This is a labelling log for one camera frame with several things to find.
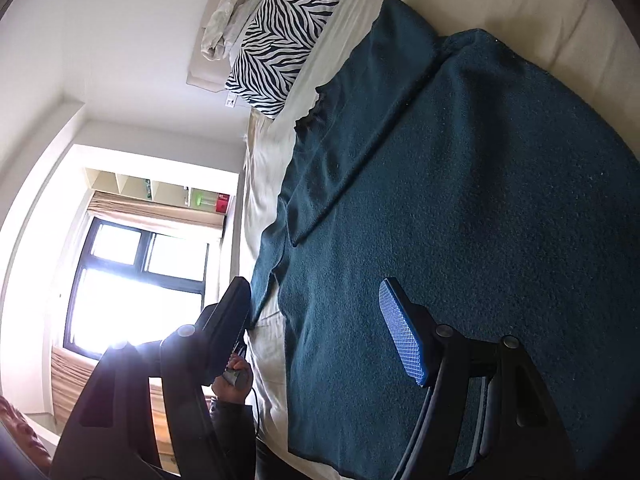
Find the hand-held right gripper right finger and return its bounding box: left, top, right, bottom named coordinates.
left=378, top=277, right=580, bottom=480

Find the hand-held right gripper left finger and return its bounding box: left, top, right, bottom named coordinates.
left=50, top=276, right=253, bottom=480

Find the teal knitted sweater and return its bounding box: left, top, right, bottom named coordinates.
left=248, top=0, right=640, bottom=480

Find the person's left forearm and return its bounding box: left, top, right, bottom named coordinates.
left=207, top=396, right=259, bottom=480

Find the person's left hand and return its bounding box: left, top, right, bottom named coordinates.
left=211, top=352, right=251, bottom=404

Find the black framed window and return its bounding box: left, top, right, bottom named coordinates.
left=62, top=217, right=211, bottom=362

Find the beige roman blind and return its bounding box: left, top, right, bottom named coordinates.
left=85, top=191, right=226, bottom=235

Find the tan curtain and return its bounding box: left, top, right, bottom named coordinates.
left=50, top=347, right=108, bottom=423

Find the brown leather seat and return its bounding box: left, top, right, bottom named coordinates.
left=0, top=395, right=54, bottom=477

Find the zebra print pillow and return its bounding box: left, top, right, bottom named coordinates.
left=225, top=0, right=352, bottom=120

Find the crumpled white duvet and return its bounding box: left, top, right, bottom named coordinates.
left=201, top=0, right=293, bottom=61

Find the black cable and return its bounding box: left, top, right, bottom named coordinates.
left=251, top=385, right=262, bottom=442

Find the white wall shelf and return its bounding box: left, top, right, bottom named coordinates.
left=83, top=167, right=237, bottom=217

